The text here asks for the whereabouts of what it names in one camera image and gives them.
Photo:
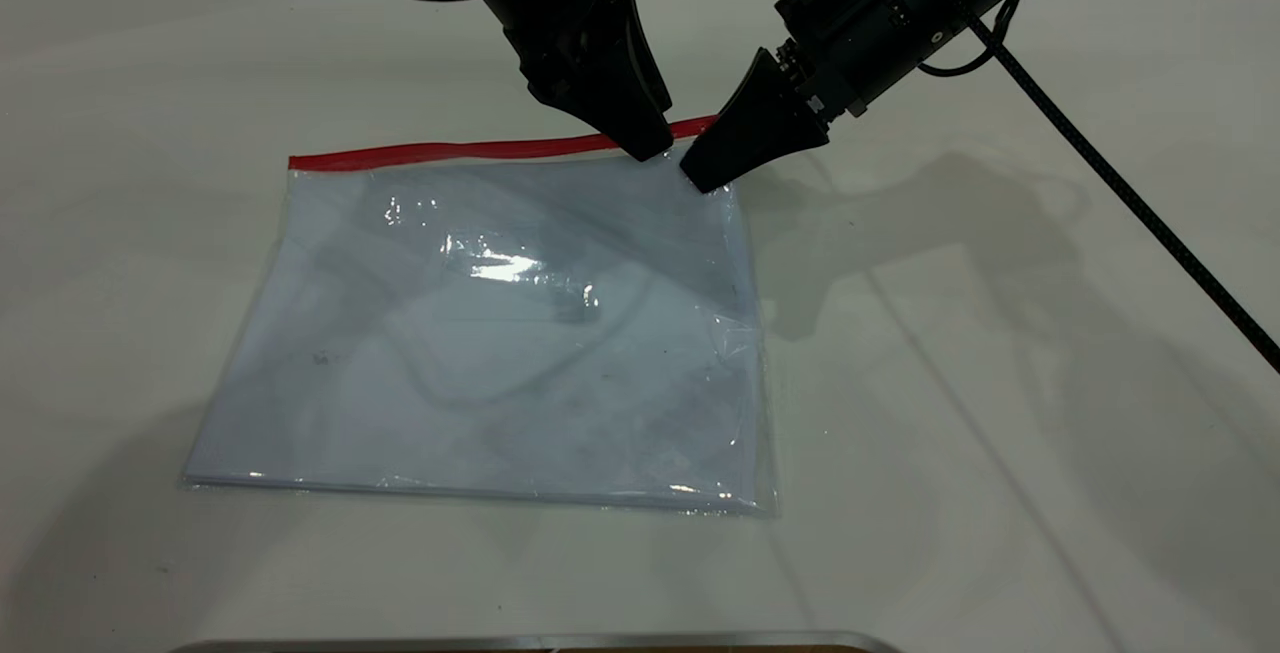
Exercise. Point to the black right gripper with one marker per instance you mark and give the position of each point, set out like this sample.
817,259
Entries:
870,33

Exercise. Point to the clear plastic zipper bag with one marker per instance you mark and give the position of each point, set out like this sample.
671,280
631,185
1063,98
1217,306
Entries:
480,363

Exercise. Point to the grey metal rim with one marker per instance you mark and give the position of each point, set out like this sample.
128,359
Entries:
540,643

